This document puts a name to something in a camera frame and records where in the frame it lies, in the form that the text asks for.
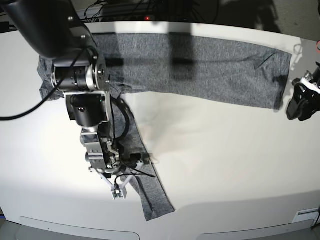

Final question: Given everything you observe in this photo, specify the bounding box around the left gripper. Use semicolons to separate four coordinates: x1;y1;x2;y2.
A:
286;63;320;122

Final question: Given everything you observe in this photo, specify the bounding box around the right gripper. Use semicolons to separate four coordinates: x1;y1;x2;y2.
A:
85;148;154;189

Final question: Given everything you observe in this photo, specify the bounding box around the grey long-sleeve T-shirt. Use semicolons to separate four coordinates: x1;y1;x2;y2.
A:
38;33;292;221

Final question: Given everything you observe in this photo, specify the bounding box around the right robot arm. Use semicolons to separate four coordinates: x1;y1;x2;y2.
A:
0;0;145;198

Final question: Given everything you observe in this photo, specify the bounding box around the white label plate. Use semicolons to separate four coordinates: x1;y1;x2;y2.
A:
292;208;319;223

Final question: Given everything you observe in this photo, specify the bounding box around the black power strip red light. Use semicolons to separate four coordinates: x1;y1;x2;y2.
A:
80;14;192;23

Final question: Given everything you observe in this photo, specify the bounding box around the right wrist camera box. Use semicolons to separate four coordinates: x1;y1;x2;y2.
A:
111;186;127;200

